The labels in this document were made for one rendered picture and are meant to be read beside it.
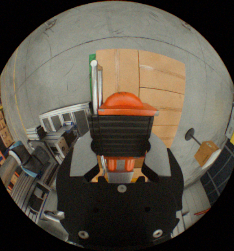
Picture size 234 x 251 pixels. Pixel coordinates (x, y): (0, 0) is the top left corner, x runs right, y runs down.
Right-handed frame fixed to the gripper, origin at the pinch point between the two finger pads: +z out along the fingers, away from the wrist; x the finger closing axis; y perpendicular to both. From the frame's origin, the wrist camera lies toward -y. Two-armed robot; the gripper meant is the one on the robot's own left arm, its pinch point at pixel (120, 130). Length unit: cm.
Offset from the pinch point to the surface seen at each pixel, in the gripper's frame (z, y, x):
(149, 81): 67, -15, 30
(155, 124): 66, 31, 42
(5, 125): 90, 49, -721
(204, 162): 26, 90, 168
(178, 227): -68, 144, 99
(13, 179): -107, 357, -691
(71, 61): 120, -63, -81
